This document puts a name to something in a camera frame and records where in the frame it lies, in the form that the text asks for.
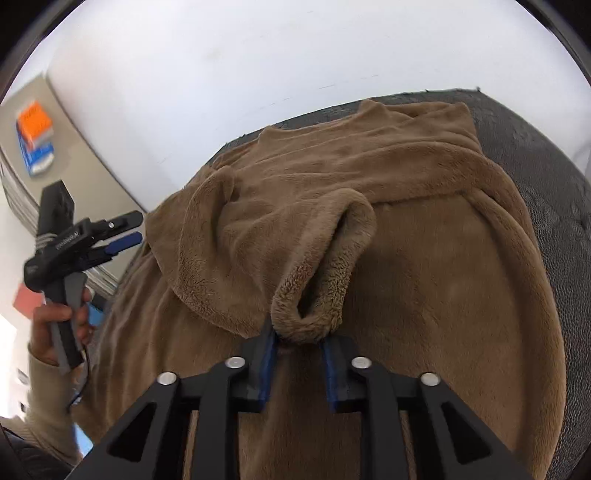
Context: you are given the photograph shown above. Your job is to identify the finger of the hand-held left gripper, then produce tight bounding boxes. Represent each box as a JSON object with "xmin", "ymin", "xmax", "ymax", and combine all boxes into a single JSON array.
[
  {"xmin": 102, "ymin": 232, "xmax": 144, "ymax": 256},
  {"xmin": 104, "ymin": 210, "xmax": 145, "ymax": 232}
]

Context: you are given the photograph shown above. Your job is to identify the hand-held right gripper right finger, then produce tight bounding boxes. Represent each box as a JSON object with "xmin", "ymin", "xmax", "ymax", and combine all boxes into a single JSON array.
[{"xmin": 321, "ymin": 335, "xmax": 527, "ymax": 480}]

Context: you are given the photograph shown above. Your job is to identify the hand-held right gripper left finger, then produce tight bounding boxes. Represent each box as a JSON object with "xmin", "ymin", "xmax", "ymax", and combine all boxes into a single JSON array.
[{"xmin": 65, "ymin": 318, "xmax": 280, "ymax": 480}]

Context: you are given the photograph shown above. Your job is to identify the brown fleece garment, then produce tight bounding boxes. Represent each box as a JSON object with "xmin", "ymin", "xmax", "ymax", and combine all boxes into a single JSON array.
[{"xmin": 71, "ymin": 99, "xmax": 568, "ymax": 480}]

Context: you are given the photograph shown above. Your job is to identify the person's left forearm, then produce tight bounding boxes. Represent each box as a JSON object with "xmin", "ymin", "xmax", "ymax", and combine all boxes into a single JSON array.
[{"xmin": 0, "ymin": 344, "xmax": 93, "ymax": 467}]

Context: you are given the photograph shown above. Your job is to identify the person's left hand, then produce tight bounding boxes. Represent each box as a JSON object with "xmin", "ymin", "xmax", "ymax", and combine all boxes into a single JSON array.
[{"xmin": 28, "ymin": 286, "xmax": 97, "ymax": 366}]

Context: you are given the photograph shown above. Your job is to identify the red flat object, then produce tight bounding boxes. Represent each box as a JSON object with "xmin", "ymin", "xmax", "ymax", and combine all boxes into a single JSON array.
[{"xmin": 13, "ymin": 282, "xmax": 48, "ymax": 320}]

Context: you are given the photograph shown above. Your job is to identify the beige cabinet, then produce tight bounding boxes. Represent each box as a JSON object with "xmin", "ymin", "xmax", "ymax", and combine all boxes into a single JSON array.
[{"xmin": 0, "ymin": 73, "xmax": 148, "ymax": 301}]

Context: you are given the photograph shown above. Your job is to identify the blue and white box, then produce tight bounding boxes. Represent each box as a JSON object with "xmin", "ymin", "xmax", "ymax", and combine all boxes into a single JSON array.
[{"xmin": 18, "ymin": 138, "xmax": 56, "ymax": 177}]

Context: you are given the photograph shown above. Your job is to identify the orange box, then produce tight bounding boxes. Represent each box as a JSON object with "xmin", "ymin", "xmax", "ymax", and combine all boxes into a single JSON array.
[{"xmin": 16, "ymin": 104, "xmax": 54, "ymax": 141}]

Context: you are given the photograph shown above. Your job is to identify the dark grey patterned mat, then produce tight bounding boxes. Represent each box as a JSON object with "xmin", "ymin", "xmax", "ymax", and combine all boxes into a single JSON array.
[{"xmin": 203, "ymin": 88, "xmax": 591, "ymax": 480}]

